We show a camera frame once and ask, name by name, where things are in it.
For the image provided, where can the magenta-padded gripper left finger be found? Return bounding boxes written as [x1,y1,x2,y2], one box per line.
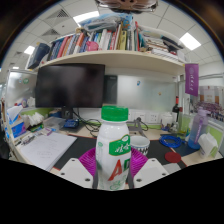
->
[58,147,100,190]

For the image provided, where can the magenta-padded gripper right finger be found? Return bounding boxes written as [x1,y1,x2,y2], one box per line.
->
[127,148,170,190]

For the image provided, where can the white drink bottle green cap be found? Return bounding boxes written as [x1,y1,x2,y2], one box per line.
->
[94,105,133,192]

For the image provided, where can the purple translucent water bottle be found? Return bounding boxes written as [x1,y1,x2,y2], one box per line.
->
[187,107,209,150]

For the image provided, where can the black desk mat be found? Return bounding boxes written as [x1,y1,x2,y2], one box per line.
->
[53,135,188,171]

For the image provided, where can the flat round red coaster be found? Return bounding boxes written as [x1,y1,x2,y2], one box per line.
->
[164,151,183,164]

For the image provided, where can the black-white checkered cup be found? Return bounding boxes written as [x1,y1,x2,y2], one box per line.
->
[129,134,151,157]

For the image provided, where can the open white paper notebook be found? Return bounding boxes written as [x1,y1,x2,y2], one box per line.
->
[19,131,78,172]

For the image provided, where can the small blue electronic box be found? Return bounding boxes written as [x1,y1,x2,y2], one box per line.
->
[63,118,80,130]

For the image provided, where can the clear plastic box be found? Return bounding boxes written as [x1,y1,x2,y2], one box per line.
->
[42,116,67,132]

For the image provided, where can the white tissue pack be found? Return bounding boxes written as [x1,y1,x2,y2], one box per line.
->
[198,132,219,159]

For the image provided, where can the dark wine bottle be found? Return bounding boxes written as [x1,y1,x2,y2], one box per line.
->
[171,95,182,124]

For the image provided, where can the blue tissue box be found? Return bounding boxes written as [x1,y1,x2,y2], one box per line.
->
[5,105,27,139]

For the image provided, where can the black computer monitor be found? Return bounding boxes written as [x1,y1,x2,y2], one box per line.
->
[34,63,106,119]

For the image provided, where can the group photo poster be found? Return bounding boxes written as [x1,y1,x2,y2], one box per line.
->
[198,84,224,123]

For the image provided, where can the purple pennant flag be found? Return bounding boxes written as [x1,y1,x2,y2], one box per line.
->
[184,63,200,98]

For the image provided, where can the ceiling light panels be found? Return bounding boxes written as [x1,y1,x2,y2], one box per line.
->
[11,10,202,71]

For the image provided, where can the blue coiled cable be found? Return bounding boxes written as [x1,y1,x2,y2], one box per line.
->
[158,133,186,149]

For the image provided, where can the black cable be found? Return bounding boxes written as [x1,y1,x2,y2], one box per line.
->
[71,109,102,134]

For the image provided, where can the white wall power outlets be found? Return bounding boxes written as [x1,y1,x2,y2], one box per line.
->
[128,110,161,124]

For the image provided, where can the wall shelf unit with books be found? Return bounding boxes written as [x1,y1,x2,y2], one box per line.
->
[24,13,188,76]

